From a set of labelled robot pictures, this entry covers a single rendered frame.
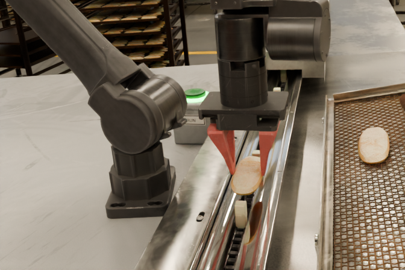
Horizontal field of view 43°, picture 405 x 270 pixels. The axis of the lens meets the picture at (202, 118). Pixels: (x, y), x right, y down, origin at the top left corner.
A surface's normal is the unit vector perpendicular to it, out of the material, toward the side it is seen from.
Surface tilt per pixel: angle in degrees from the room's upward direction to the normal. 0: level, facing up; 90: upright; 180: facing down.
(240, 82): 90
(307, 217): 0
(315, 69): 90
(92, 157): 0
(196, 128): 90
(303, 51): 116
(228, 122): 90
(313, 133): 0
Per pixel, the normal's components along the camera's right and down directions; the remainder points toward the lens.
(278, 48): -0.36, 0.65
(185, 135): -0.23, 0.37
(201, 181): -0.08, -0.93
